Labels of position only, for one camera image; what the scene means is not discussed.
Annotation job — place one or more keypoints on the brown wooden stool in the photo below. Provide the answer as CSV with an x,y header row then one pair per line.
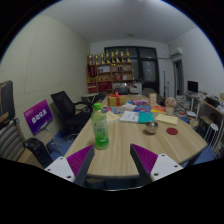
x,y
206,119

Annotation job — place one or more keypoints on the white wall air conditioner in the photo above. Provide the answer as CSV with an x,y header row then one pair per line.
x,y
176,52

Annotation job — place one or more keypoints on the white booklet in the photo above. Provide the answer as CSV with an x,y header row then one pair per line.
x,y
129,116

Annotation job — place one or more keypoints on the black office chair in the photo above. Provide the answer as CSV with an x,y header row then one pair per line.
x,y
65,108

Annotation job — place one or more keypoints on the blue printed book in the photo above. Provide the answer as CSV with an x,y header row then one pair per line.
x,y
142,109

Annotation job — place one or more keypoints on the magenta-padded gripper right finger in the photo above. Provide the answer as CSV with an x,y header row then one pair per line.
x,y
163,165

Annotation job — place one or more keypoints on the teal booklet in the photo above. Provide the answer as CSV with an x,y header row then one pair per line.
x,y
146,117

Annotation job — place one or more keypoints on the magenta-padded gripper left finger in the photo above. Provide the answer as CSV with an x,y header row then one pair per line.
x,y
58,166

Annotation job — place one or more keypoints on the pale yellow notepad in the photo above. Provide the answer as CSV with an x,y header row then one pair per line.
x,y
112,116

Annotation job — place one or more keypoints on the wooden shelf unit with trophies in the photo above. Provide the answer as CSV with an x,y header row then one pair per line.
x,y
115,76

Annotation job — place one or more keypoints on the purple sign board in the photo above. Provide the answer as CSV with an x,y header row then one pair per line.
x,y
38,116

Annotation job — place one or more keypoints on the black framed board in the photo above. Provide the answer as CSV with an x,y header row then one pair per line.
x,y
6,100

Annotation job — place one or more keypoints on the multicolour printed book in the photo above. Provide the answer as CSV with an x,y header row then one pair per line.
x,y
115,110

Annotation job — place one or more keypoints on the cluttered wooden side desk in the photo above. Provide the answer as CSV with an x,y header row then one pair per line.
x,y
213,108

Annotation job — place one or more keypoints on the green tea drink bottle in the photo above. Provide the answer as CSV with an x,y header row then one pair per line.
x,y
100,130

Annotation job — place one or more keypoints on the stack of books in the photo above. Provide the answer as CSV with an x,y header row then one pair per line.
x,y
182,103

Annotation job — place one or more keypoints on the black framed glass door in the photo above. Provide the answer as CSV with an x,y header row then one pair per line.
x,y
149,71

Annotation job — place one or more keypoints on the flat round red coaster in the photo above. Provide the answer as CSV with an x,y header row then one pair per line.
x,y
172,131

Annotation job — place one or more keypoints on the brown standing card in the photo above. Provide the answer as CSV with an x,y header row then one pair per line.
x,y
152,99

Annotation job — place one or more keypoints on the small steel bowl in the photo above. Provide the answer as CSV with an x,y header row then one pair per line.
x,y
151,127

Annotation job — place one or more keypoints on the black computer monitor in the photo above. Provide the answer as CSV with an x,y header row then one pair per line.
x,y
192,86

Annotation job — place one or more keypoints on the pale yellow envelope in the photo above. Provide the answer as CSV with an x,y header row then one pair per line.
x,y
166,119

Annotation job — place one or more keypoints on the grey-brown armchair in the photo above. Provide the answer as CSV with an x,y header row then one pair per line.
x,y
150,92

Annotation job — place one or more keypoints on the small round white table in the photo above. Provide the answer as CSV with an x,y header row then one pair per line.
x,y
89,96

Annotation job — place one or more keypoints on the white paper sheets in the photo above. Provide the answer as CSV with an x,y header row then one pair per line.
x,y
128,106

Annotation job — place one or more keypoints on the black backpack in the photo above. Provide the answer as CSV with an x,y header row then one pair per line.
x,y
36,150

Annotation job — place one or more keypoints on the pink flowers in white pot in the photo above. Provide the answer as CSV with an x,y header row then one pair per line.
x,y
170,101

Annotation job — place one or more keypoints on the pink box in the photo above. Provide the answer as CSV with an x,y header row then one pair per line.
x,y
139,102

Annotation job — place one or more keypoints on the white round stool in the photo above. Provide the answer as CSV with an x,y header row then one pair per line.
x,y
212,126

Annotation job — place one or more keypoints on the black tripod stand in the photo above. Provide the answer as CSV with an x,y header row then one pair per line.
x,y
164,83

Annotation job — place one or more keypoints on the orange printed book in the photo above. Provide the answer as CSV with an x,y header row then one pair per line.
x,y
158,109

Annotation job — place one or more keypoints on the yellow gift box red ribbon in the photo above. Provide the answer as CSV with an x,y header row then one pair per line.
x,y
116,100

